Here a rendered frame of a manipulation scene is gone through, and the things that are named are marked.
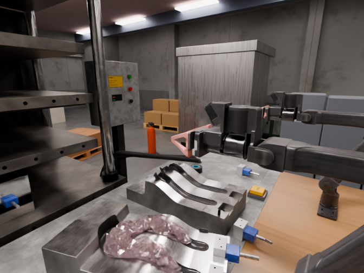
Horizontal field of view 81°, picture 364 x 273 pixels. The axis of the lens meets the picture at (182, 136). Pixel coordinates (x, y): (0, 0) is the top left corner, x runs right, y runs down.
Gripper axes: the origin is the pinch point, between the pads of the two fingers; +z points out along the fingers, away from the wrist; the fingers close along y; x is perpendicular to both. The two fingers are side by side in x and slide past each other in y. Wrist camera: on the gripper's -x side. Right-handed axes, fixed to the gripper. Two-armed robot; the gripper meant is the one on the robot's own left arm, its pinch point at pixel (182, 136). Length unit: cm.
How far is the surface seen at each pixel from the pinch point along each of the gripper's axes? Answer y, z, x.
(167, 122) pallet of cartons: -379, 335, 92
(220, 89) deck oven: -290, 136, -1
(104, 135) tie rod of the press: -17, 66, 13
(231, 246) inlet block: -3.9, -15.3, 33.3
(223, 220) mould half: -12.1, -8.7, 31.9
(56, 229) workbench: 21, 45, 39
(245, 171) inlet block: -68, 4, 37
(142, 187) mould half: -14, 35, 34
